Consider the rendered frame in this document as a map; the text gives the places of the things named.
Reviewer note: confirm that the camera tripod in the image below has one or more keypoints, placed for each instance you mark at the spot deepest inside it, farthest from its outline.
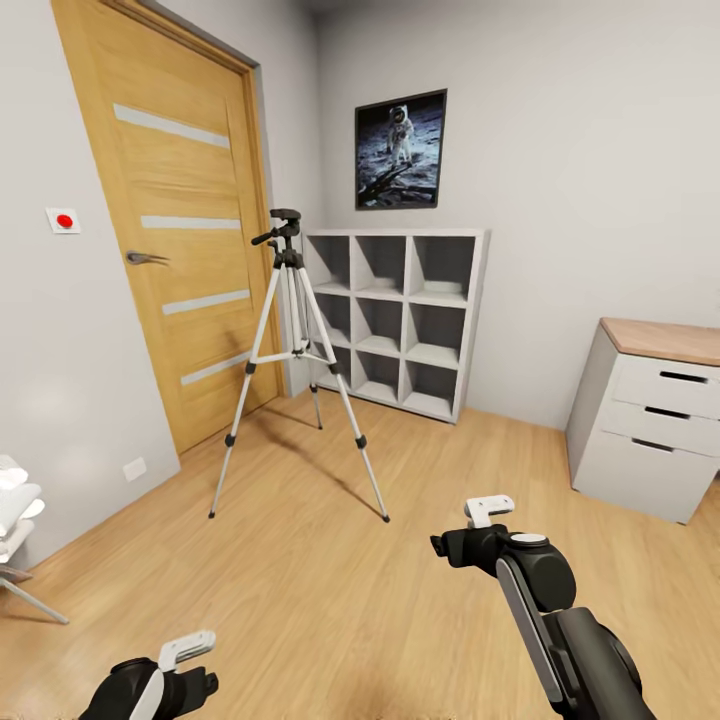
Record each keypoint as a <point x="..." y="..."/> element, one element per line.
<point x="299" y="289"/>

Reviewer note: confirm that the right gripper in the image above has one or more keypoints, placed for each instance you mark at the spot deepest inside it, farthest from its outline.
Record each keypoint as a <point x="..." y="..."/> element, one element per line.
<point x="463" y="547"/>

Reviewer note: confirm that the painting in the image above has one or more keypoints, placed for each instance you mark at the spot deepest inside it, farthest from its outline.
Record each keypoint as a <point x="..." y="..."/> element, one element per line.
<point x="398" y="151"/>

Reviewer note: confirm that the door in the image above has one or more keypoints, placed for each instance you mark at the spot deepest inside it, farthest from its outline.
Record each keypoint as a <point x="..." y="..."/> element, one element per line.
<point x="173" y="124"/>

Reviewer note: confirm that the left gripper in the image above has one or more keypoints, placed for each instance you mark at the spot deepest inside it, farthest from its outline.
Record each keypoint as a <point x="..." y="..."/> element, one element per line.
<point x="189" y="691"/>

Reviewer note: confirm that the electric switch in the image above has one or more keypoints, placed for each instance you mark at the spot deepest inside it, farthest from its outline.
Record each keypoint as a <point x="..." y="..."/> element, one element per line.
<point x="63" y="220"/>

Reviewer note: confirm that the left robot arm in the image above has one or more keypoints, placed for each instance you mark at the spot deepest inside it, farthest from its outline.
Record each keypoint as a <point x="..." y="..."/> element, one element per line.
<point x="142" y="689"/>

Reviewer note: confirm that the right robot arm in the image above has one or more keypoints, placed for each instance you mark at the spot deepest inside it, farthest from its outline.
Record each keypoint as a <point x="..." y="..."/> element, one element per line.
<point x="584" y="669"/>

